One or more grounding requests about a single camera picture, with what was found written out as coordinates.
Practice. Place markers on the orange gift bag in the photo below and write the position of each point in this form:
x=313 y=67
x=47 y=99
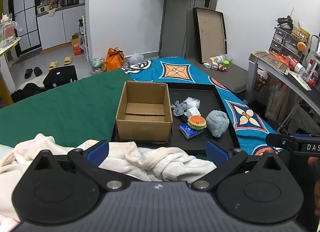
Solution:
x=114 y=59

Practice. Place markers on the black clothes pile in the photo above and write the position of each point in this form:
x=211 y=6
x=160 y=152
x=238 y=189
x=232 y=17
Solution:
x=30 y=89

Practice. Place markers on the grey desk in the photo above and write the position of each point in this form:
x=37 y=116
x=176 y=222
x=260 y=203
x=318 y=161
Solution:
x=290 y=108

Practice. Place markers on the leaning black framed board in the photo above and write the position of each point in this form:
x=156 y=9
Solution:
x=210 y=33

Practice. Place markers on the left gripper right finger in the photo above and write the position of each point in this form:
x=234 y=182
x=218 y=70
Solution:
x=228 y=162

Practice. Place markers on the small red toy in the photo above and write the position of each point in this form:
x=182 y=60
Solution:
x=222 y=68

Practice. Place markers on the grey door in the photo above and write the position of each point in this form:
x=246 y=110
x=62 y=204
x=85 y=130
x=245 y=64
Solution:
x=177 y=26

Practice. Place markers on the yellow slipper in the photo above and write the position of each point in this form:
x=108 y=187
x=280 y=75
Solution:
x=67 y=60
x=53 y=65

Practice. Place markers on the yellow slipper left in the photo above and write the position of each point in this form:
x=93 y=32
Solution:
x=53 y=65

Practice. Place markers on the blue tissue pack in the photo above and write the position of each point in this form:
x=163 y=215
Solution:
x=188 y=132

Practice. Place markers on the grey plush mouse toy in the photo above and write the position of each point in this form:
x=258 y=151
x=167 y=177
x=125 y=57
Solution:
x=217 y=123

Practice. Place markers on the blue patterned bedsheet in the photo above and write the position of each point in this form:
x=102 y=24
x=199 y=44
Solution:
x=251 y=130

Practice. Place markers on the cream white fleece blanket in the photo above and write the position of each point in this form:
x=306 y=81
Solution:
x=163 y=164

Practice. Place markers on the white tissue pack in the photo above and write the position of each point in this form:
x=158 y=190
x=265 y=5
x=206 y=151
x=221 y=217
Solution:
x=193 y=111

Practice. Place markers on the green blanket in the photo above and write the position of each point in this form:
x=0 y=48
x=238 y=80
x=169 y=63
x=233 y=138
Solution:
x=71 y=114

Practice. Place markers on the white kitchen cabinet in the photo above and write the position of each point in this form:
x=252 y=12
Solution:
x=58 y=29

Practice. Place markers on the black dice stool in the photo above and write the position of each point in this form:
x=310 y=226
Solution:
x=60 y=76

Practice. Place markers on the grey denim plush toy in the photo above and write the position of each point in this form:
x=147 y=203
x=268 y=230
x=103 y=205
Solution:
x=178 y=108

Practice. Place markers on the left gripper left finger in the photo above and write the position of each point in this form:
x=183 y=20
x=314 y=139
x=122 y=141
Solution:
x=88 y=162

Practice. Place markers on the glass jar on floor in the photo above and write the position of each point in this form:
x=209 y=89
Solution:
x=97 y=66

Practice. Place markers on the black slipper right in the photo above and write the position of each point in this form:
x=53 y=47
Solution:
x=37 y=71

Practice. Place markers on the black shallow tray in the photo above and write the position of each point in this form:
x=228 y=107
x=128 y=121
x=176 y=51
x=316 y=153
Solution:
x=182 y=115

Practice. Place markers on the brown cardboard box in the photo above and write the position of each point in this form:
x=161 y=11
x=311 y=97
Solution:
x=144 y=113

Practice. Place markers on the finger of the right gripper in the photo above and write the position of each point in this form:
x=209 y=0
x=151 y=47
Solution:
x=286 y=142

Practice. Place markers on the clear water jug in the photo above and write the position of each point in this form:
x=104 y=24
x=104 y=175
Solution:
x=8 y=28

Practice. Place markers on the black slipper left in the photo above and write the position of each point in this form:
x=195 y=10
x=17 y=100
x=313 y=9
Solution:
x=28 y=73

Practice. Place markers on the yellow slipper right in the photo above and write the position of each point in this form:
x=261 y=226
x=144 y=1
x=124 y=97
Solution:
x=67 y=60

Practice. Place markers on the burger plush toy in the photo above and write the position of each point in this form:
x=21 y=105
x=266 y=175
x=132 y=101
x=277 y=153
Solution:
x=197 y=122

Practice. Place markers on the white plastic bag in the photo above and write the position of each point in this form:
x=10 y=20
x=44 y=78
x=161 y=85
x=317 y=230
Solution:
x=135 y=59

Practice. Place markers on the small drawer organizer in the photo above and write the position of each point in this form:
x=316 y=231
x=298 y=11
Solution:
x=284 y=43

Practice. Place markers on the orange cardboard box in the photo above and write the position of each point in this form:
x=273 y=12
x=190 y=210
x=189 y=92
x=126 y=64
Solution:
x=76 y=42

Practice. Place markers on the grey bench mat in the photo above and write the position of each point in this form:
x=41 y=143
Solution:
x=234 y=79

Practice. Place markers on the black slipper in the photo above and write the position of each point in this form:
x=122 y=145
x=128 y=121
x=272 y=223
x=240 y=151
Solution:
x=28 y=73
x=37 y=71

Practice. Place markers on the green lidded cup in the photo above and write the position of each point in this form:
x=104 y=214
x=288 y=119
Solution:
x=225 y=63

